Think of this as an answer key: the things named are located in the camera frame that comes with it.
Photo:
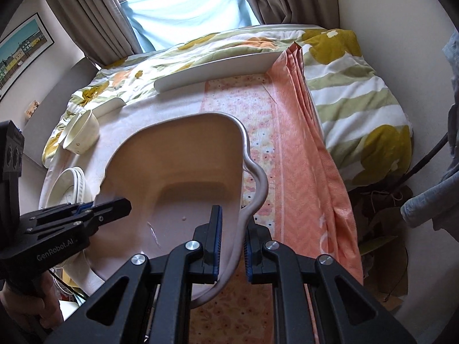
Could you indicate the light blue cloth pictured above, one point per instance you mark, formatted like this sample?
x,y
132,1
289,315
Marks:
x,y
186,10

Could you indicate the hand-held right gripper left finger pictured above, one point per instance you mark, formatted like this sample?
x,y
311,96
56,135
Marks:
x,y
215,243

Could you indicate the cream round bowl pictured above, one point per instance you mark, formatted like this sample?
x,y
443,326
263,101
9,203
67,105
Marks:
x,y
84,130

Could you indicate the framed wall picture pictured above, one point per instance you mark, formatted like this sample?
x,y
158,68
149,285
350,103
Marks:
x,y
21,53

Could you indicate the plain white round plate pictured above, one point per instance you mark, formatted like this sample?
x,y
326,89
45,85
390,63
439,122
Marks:
x,y
81,188

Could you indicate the grey bed headboard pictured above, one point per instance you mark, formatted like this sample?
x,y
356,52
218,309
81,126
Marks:
x,y
53,104

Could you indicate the orange patterned cloth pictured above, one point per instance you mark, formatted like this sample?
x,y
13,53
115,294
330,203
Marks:
x,y
308,157

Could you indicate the short white rectangular plate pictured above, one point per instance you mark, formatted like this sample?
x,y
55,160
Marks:
x,y
113,105

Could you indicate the duck print plate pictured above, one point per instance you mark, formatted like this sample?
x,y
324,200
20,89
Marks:
x,y
62,190

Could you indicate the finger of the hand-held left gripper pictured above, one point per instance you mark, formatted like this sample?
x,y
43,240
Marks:
x,y
84,207
111,208

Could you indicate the pink square bowl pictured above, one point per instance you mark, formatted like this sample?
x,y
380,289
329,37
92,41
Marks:
x,y
179,157

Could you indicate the light grey-blue garment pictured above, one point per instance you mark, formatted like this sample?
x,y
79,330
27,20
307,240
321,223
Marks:
x,y
430,200

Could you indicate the person's left hand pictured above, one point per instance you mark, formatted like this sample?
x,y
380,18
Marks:
x,y
39,308

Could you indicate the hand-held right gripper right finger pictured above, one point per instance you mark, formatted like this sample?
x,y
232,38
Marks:
x,y
247,254

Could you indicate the small beige figurine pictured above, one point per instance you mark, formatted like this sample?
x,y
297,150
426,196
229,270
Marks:
x,y
31,110

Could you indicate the long white rectangular plate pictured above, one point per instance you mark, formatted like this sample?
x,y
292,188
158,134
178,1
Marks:
x,y
222,70

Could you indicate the floral striped blanket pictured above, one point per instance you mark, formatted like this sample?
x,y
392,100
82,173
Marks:
x,y
358,89

